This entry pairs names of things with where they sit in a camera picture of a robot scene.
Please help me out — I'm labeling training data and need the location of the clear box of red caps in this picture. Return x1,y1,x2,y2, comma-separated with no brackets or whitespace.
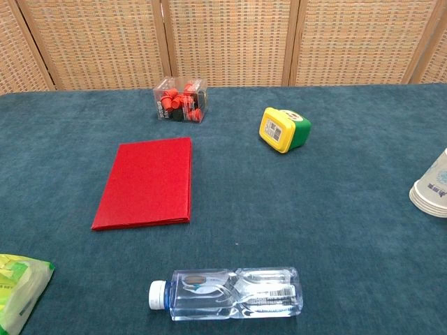
152,77,210,124

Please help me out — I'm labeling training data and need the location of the green wet wipes pack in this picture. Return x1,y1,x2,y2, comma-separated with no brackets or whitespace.
0,253,56,335

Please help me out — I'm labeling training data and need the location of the blue felt table cover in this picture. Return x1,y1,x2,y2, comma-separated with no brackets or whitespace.
0,82,447,335

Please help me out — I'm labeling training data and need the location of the clear plastic water bottle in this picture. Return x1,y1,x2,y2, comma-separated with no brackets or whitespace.
148,267,304,321

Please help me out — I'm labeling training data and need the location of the woven wooden folding screen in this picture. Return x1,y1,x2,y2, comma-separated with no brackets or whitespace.
0,0,447,94

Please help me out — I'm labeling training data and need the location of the yellow and green container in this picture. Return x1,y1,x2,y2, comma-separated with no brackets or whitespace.
258,107,312,154

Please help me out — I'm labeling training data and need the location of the red folded cloth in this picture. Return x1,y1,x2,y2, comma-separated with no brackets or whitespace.
91,137,193,232

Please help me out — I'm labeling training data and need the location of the stack of white paper cups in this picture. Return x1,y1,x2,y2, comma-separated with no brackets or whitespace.
409,148,447,218

